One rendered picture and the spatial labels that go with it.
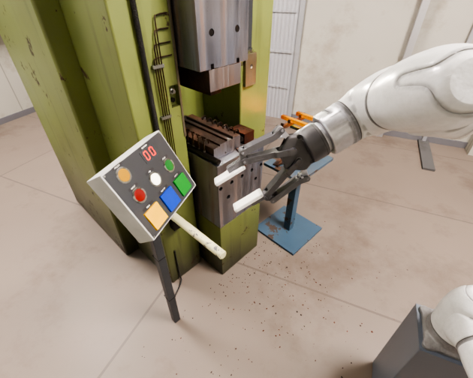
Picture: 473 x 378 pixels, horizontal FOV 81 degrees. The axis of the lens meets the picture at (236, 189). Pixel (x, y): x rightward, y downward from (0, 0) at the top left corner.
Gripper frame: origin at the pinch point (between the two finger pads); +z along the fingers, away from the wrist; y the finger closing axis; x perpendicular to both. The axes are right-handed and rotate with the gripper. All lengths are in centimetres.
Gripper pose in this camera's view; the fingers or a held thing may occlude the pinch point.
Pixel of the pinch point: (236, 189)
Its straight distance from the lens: 58.1
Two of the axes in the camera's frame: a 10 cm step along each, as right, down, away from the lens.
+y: -5.2, -7.4, -4.4
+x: 1.3, 4.4, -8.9
